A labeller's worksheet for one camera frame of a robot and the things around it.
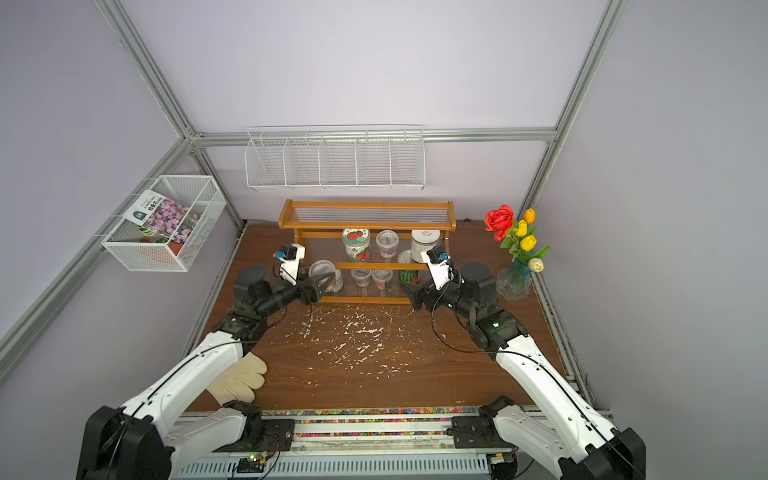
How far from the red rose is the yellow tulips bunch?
26mm

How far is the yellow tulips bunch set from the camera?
2.43ft

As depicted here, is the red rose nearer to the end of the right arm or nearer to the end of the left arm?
the end of the right arm

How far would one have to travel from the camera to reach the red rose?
708 mm

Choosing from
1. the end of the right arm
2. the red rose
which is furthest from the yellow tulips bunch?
the end of the right arm
